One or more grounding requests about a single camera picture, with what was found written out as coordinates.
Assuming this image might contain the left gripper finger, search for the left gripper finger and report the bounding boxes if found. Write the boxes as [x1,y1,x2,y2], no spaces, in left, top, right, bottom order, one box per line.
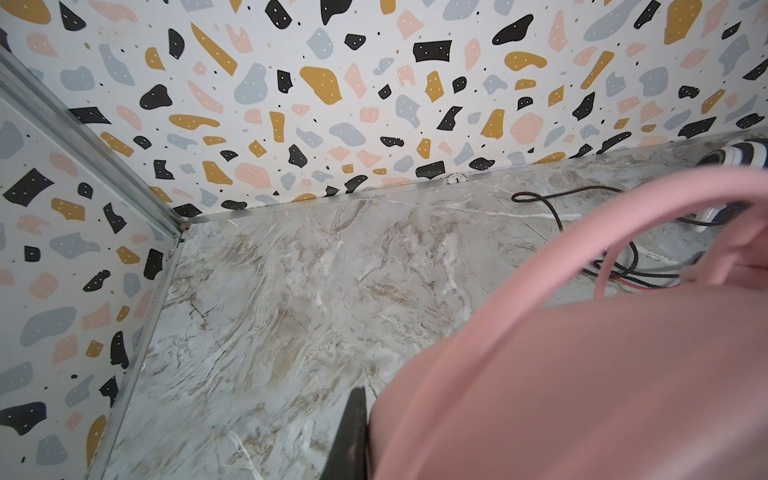
[319,387,368,480]

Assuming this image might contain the pink headphones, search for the pink headphones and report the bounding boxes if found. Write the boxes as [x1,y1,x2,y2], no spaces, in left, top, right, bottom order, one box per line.
[370,167,767,479]

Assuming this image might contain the black headphone cable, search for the black headphone cable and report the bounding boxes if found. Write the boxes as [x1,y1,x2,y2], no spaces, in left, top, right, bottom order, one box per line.
[511,184,745,289]

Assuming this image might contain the white black headphones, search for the white black headphones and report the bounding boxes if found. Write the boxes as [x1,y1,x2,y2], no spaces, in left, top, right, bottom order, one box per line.
[694,138,767,232]

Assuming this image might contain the red cable loop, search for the red cable loop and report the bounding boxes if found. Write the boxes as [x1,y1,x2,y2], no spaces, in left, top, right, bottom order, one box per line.
[605,272,667,292]

